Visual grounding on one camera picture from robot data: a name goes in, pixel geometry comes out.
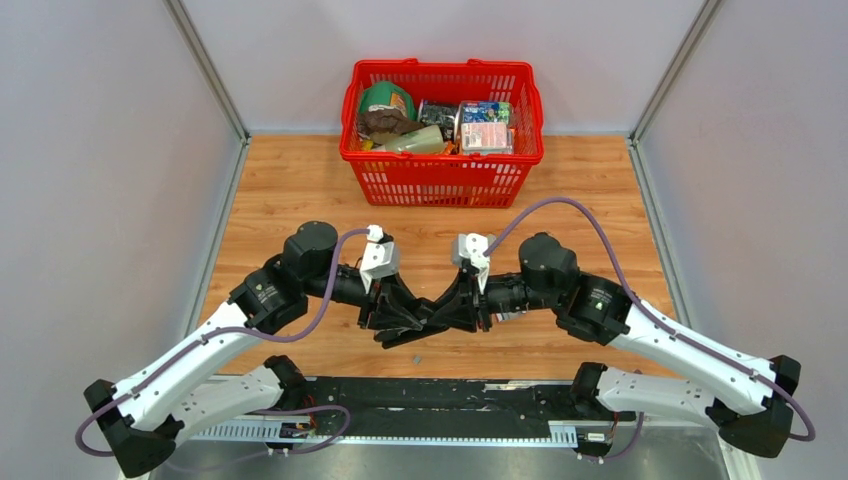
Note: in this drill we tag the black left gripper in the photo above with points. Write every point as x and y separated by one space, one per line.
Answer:
391 309

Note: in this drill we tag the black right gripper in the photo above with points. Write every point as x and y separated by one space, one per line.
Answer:
461 303

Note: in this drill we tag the black stapler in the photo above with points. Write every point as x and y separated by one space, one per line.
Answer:
392 338

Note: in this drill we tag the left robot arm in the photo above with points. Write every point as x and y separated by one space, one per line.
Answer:
141 420

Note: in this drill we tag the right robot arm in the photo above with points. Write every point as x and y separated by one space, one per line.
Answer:
744 398

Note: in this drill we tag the open staple box tray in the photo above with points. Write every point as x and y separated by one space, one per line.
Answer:
506 316

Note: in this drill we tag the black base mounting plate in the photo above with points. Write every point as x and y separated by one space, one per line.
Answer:
452 410

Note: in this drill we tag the red plastic shopping basket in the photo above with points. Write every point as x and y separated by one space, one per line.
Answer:
498 140

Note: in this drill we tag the pale green bottle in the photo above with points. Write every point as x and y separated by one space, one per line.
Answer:
427 140

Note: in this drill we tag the brown crumpled bag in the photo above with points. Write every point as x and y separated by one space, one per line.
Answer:
389 121

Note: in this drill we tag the dark patterned packet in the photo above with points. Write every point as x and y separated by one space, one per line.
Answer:
441 114

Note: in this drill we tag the green snack bag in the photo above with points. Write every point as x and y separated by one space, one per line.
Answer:
387 95

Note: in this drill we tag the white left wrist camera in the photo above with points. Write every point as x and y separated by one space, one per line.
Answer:
380 258

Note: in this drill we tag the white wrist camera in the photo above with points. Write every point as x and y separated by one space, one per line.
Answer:
380 258
468 254

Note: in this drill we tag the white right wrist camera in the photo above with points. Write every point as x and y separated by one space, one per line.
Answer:
468 254

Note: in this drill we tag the aluminium frame rail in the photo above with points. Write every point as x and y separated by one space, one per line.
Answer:
292 408

